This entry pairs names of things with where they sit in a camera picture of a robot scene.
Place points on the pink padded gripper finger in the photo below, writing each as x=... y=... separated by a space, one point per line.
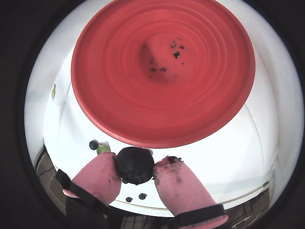
x=97 y=176
x=181 y=186

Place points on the dark blueberry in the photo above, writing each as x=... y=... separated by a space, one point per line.
x=133 y=165
x=142 y=196
x=93 y=144
x=129 y=199

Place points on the red collapsible silicone cup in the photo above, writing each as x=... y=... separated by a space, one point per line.
x=119 y=95

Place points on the dark green leaf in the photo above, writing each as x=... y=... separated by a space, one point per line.
x=103 y=149

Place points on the small narrow green leaf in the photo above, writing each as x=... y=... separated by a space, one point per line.
x=53 y=91

